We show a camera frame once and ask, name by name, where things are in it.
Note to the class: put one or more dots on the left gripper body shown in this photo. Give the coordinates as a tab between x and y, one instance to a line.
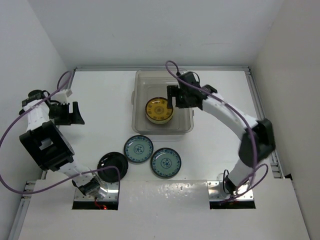
58	112

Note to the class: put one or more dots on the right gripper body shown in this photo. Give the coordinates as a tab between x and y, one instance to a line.
183	101

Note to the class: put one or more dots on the yellow patterned plate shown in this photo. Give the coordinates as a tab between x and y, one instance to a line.
156	108

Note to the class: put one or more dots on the cream plate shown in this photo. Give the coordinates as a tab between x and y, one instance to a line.
159	122

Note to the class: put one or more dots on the teal patterned plate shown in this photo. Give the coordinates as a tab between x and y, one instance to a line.
138	149
165	163

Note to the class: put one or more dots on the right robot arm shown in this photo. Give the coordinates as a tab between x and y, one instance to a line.
256	137

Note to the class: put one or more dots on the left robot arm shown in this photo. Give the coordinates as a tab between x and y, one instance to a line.
46	144

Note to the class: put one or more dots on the clear plastic bin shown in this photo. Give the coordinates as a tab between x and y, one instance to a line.
151	84

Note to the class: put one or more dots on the black plate left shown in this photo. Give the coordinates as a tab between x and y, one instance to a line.
112	159

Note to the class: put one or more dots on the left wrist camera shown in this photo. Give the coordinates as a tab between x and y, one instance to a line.
62	96

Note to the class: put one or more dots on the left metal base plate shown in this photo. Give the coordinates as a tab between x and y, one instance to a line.
108	192

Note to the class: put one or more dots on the metal base plate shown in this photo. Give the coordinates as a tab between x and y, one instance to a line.
108	192
217	194

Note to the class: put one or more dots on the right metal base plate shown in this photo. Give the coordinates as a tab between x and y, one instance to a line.
217	194

